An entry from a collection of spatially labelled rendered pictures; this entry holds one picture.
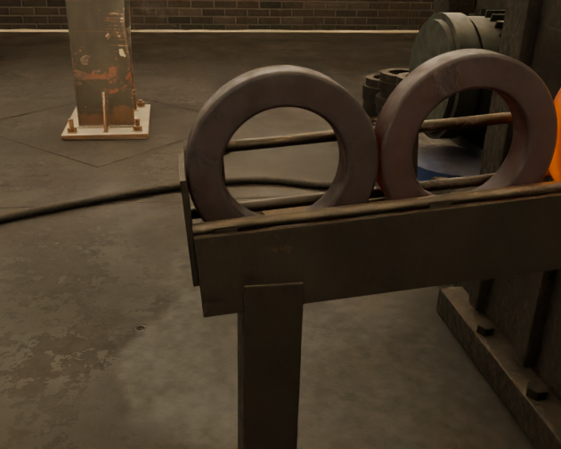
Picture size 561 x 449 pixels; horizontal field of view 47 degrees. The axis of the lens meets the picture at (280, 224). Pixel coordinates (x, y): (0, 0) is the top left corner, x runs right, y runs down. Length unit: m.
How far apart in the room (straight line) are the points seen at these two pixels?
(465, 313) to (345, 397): 0.39
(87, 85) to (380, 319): 1.98
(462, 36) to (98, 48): 1.76
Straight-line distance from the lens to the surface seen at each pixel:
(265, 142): 0.66
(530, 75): 0.66
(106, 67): 3.14
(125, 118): 3.19
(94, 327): 1.63
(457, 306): 1.61
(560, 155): 0.70
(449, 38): 1.96
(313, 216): 0.60
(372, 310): 1.68
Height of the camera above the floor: 0.87
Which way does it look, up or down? 24 degrees down
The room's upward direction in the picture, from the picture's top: 1 degrees clockwise
